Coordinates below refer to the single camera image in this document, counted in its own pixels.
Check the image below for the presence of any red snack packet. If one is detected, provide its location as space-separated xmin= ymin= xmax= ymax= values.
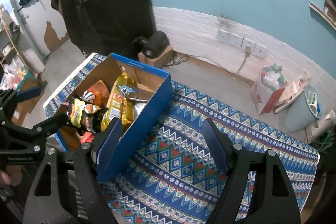
xmin=80 ymin=132 xmax=95 ymax=144

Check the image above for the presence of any black yellow snack bag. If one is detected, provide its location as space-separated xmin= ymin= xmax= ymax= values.
xmin=63 ymin=97 xmax=108 ymax=135

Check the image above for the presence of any large orange chips bag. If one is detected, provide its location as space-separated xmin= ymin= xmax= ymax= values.
xmin=80 ymin=80 xmax=110 ymax=107

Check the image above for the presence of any yellow popcorn snack bag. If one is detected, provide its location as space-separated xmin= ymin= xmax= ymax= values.
xmin=100 ymin=72 xmax=134 ymax=132

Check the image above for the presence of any silver foil snack bag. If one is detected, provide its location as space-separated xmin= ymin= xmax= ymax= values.
xmin=118 ymin=85 xmax=154 ymax=119

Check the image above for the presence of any person's left hand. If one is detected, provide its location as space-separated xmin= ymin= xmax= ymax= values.
xmin=0 ymin=165 xmax=22 ymax=186

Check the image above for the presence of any wooden rack with items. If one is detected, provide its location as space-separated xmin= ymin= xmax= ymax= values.
xmin=1 ymin=4 xmax=35 ymax=90

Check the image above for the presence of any white electric kettle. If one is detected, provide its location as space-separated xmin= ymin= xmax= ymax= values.
xmin=305 ymin=110 xmax=335 ymax=144

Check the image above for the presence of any blue cardboard box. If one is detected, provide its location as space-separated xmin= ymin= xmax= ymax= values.
xmin=44 ymin=53 xmax=173 ymax=182

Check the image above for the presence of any light blue waste bin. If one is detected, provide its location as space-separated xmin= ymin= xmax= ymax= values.
xmin=284 ymin=85 xmax=323 ymax=132

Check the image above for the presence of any blue patterned tablecloth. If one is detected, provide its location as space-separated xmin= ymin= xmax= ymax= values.
xmin=45 ymin=53 xmax=319 ymax=223

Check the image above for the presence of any white cardboard packaging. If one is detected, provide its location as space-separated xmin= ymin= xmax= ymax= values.
xmin=273 ymin=72 xmax=311 ymax=114

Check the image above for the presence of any red white shopping bag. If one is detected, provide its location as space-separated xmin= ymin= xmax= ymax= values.
xmin=251 ymin=63 xmax=287 ymax=115

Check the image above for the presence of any black spotlight lamp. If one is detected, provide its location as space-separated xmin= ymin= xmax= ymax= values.
xmin=132 ymin=31 xmax=169 ymax=59

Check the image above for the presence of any small cardboard box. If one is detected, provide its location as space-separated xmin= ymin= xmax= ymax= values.
xmin=138 ymin=46 xmax=173 ymax=69

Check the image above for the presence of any grey plug and cable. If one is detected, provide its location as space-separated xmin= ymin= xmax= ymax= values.
xmin=167 ymin=47 xmax=255 ymax=85

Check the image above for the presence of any white wall socket strip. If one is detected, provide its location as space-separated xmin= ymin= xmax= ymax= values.
xmin=217 ymin=29 xmax=268 ymax=58

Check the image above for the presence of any wall shelf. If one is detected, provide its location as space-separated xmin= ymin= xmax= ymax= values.
xmin=309 ymin=0 xmax=336 ymax=30

